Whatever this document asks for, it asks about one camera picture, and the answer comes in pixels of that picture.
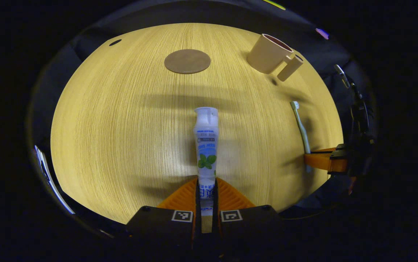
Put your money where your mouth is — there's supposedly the light green toothbrush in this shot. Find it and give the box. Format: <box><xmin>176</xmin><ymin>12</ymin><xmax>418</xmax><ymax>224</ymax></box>
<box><xmin>290</xmin><ymin>101</ymin><xmax>313</xmax><ymax>173</ymax></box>

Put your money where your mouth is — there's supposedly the white toothpaste tube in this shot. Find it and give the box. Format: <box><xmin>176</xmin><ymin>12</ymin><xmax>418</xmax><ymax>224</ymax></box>
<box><xmin>193</xmin><ymin>107</ymin><xmax>219</xmax><ymax>219</ymax></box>

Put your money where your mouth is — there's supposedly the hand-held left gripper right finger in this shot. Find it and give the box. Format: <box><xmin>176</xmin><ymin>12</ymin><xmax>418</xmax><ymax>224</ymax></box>
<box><xmin>212</xmin><ymin>178</ymin><xmax>286</xmax><ymax>251</ymax></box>

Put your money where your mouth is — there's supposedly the brown round coaster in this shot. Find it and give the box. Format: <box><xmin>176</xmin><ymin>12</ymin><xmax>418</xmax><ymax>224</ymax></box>
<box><xmin>164</xmin><ymin>49</ymin><xmax>211</xmax><ymax>75</ymax></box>

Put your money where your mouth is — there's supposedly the beige cup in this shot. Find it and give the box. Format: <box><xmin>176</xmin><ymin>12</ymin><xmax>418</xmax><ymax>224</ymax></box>
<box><xmin>246</xmin><ymin>33</ymin><xmax>304</xmax><ymax>82</ymax></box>

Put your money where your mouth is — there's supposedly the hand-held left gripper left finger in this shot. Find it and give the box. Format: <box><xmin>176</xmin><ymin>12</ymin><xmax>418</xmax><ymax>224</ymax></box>
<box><xmin>126</xmin><ymin>178</ymin><xmax>199</xmax><ymax>251</ymax></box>

